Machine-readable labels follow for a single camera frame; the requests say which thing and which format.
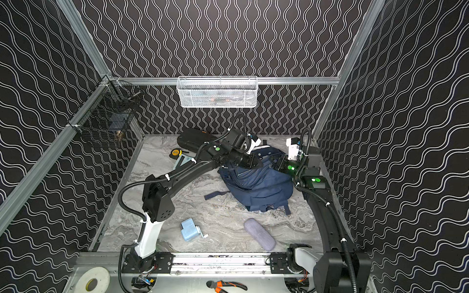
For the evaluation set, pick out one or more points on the purple glasses case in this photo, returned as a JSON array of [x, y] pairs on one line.
[[260, 234]]

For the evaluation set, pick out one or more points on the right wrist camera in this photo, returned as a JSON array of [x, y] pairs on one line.
[[293, 148]]

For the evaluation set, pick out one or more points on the black zippered case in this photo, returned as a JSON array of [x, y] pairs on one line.
[[192, 139]]

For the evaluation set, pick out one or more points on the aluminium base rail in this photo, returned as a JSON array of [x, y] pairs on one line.
[[198, 264]]

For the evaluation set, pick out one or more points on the teal calculator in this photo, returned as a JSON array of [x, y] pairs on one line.
[[182, 159]]

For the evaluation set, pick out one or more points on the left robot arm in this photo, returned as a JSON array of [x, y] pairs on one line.
[[233, 148]]

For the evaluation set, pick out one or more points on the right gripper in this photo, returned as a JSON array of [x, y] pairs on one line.
[[279, 165]]

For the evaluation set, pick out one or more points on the navy blue backpack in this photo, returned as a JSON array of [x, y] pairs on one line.
[[260, 189]]

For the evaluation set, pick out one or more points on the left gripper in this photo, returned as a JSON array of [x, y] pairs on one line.
[[253, 161]]

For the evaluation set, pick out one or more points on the orange handled pliers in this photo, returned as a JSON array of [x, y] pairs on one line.
[[219, 286]]

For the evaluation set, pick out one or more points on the light blue pencil sharpener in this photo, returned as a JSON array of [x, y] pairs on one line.
[[190, 230]]

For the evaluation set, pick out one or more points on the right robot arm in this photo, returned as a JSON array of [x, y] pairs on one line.
[[341, 267]]

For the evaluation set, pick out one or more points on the black wire basket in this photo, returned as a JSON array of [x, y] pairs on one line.
[[108, 121]]

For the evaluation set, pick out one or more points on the yellow black tape measure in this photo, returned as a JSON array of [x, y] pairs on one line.
[[175, 153]]

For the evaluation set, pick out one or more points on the white tape roll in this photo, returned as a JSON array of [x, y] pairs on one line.
[[95, 280]]

